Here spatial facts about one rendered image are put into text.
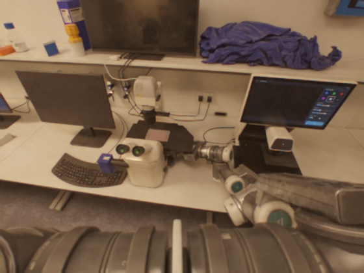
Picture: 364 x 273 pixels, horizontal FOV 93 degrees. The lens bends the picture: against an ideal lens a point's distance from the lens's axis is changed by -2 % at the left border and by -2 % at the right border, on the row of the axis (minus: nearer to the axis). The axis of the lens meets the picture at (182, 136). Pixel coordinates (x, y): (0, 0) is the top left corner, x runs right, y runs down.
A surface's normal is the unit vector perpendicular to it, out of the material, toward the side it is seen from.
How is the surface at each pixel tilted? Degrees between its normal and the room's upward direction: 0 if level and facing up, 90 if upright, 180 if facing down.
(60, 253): 14
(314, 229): 77
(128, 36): 86
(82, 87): 86
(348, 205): 41
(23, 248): 49
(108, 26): 86
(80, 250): 23
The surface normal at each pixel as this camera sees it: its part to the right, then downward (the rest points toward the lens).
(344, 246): -0.72, -0.08
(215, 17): -0.14, 0.66
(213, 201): 0.01, -0.75
